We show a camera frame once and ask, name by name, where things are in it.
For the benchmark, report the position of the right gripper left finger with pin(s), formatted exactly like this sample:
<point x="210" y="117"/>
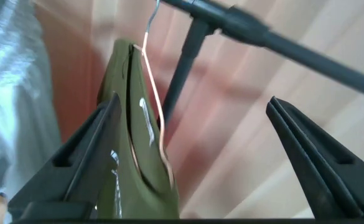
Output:
<point x="76" y="168"/>

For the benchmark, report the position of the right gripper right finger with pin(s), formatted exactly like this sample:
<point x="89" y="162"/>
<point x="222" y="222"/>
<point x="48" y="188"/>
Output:
<point x="321" y="168"/>

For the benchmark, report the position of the green garment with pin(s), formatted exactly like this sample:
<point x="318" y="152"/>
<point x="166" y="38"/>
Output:
<point x="138" y="193"/>

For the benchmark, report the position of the pale grey shorts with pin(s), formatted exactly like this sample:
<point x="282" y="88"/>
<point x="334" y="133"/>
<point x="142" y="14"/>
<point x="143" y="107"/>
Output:
<point x="13" y="93"/>

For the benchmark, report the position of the pink clothes hanger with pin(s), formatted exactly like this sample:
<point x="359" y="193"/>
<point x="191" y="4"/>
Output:
<point x="156" y="96"/>

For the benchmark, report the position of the black clothes rack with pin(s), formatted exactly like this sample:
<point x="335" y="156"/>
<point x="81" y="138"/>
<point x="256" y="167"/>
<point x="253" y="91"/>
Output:
<point x="309" y="57"/>

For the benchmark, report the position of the beige curtain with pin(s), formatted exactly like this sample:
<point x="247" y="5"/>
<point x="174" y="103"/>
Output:
<point x="231" y="140"/>

